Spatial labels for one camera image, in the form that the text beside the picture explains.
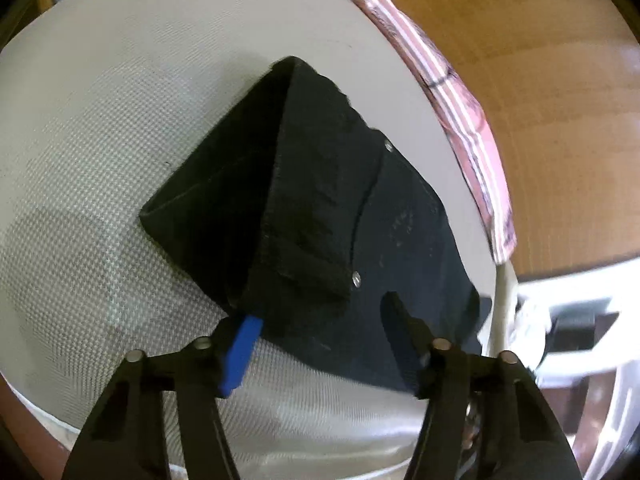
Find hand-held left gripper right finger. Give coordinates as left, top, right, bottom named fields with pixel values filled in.
left=380, top=291, right=583, bottom=480

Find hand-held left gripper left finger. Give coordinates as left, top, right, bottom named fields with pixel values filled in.
left=60, top=312, right=266, bottom=480

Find black pants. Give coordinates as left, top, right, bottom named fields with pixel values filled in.
left=139, top=56, right=495, bottom=401

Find white plastic furniture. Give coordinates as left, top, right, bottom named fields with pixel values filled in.
left=492, top=260, right=640, bottom=480

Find pink striped pillow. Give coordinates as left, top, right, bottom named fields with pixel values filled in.
left=295, top=0, right=517, bottom=264

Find wooden headboard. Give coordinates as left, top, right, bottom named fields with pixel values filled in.
left=345, top=0, right=640, bottom=281

